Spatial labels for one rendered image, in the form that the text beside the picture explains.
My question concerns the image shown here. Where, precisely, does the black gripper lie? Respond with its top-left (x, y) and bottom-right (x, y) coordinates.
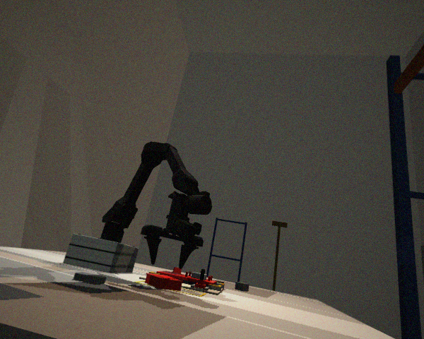
top-left (141, 211), bottom-right (204, 269)

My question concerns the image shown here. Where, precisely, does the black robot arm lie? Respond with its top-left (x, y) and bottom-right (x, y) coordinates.
top-left (98, 142), bottom-right (212, 243)

